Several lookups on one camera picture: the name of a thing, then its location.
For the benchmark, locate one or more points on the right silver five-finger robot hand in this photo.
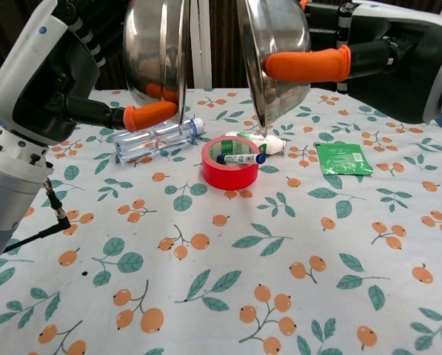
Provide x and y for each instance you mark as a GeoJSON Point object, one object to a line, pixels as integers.
{"type": "Point", "coordinates": [391, 55]}

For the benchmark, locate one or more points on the blue capped marker pen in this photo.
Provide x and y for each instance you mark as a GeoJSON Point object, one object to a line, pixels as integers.
{"type": "Point", "coordinates": [239, 159]}

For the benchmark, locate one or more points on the floral tablecloth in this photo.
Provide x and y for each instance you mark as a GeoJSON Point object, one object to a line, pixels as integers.
{"type": "Point", "coordinates": [220, 259]}

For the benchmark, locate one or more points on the white partition frame post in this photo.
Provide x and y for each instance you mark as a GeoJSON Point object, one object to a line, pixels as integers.
{"type": "Point", "coordinates": [202, 55]}

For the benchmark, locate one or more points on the steel bowl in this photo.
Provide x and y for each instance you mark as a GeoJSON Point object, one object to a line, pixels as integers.
{"type": "Point", "coordinates": [150, 48]}
{"type": "Point", "coordinates": [276, 29]}

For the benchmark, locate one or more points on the clear plastic water bottle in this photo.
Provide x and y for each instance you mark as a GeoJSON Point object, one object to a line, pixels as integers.
{"type": "Point", "coordinates": [143, 146]}

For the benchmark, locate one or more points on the small white plastic bottle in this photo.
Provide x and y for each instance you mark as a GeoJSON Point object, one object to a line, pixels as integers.
{"type": "Point", "coordinates": [272, 145]}

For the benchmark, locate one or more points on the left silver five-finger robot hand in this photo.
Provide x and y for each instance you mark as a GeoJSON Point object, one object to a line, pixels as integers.
{"type": "Point", "coordinates": [32, 74]}

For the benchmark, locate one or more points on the red tape roll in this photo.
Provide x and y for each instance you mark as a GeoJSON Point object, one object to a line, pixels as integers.
{"type": "Point", "coordinates": [228, 177]}

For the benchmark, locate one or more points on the green foil packet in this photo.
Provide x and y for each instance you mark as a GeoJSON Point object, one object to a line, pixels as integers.
{"type": "Point", "coordinates": [343, 159]}

